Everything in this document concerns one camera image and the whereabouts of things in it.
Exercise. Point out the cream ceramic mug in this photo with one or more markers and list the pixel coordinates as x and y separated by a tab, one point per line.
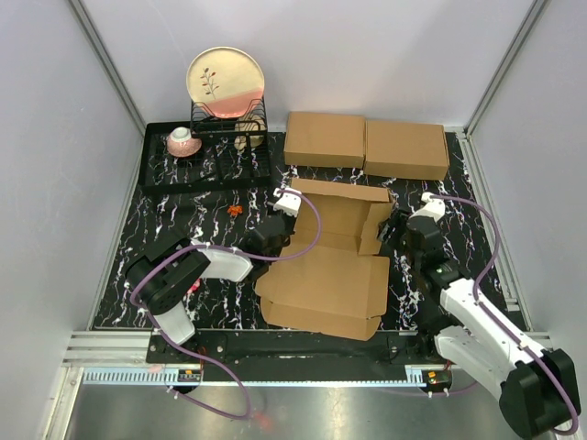
250	128

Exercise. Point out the black wire tray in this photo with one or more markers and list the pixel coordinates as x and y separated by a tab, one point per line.
217	166

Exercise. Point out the cream pink floral plate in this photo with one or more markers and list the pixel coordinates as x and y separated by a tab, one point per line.
226	82

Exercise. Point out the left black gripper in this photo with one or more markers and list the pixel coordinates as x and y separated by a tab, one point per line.
290	218

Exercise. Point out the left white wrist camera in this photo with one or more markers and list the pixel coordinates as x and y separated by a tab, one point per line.
287	201

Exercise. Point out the pink patterned bowl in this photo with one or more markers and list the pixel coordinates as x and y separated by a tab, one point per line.
181	144

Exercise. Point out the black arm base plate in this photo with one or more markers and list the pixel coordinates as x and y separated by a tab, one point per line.
386	346

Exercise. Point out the pink green flower coaster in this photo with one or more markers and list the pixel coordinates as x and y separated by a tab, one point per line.
194	287

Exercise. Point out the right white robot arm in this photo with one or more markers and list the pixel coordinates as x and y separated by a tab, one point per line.
535	388

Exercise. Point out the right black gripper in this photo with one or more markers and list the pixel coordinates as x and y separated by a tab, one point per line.
396	219

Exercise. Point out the black wire plate rack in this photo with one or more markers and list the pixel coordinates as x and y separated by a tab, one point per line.
207	126

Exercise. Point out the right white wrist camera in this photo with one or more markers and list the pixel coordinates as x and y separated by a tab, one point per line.
431	207

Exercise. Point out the red maple leaf ornament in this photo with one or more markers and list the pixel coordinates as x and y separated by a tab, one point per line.
235	210

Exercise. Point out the cardboard box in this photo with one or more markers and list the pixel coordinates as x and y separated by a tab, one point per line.
332	278
410	151
325	140

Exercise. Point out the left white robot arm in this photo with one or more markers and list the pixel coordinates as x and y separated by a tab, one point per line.
163	294

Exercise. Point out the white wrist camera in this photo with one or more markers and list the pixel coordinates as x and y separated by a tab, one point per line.
287	201
431	207

